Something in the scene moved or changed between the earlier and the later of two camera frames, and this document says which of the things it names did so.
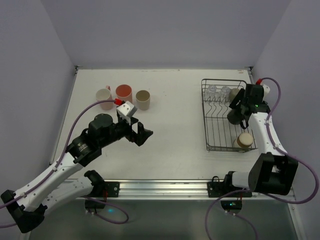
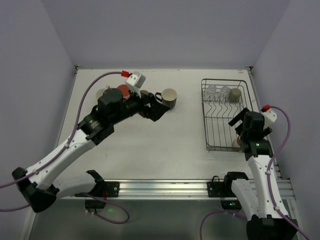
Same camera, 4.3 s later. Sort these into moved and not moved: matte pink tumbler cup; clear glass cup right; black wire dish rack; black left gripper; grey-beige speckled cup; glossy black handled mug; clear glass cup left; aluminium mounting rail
Moved: black left gripper; glossy black handled mug
Not moved: matte pink tumbler cup; clear glass cup right; black wire dish rack; clear glass cup left; aluminium mounting rail; grey-beige speckled cup
